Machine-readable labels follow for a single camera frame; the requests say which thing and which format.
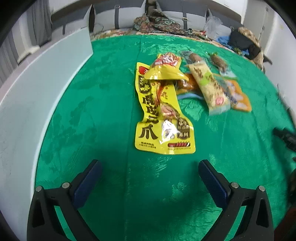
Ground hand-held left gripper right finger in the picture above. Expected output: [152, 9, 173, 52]
[198, 159, 274, 241]

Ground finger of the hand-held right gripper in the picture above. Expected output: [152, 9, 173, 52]
[273, 127, 296, 151]

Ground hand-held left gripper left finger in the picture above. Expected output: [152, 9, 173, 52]
[27, 159, 102, 241]

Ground large yellow snack packet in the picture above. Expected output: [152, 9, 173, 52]
[134, 62, 196, 155]

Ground beige long snack packet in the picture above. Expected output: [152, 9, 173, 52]
[187, 62, 231, 115]

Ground green label sausage packet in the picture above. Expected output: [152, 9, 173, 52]
[208, 52, 234, 76]

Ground dark orange snack packet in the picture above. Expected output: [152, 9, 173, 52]
[176, 72, 200, 95]

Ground clear sausage packet with barcode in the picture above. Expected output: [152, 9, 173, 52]
[180, 50, 204, 65]

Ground red and yellow snack packet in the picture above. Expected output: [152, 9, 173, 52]
[144, 52, 185, 80]

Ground green patterned blanket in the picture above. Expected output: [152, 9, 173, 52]
[35, 34, 296, 241]

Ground black bag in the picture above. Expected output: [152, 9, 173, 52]
[228, 30, 262, 60]

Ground blue cloth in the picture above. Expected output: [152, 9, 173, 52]
[217, 36, 234, 48]

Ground clear plastic bag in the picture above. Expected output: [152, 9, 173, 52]
[203, 16, 224, 40]

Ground white cloth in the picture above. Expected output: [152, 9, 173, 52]
[18, 45, 41, 63]

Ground floral bed sheet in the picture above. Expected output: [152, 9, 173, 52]
[90, 27, 233, 48]

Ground dark floral cloth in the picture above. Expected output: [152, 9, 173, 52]
[133, 2, 193, 36]

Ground grey curtain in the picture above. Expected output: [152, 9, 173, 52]
[0, 0, 54, 78]

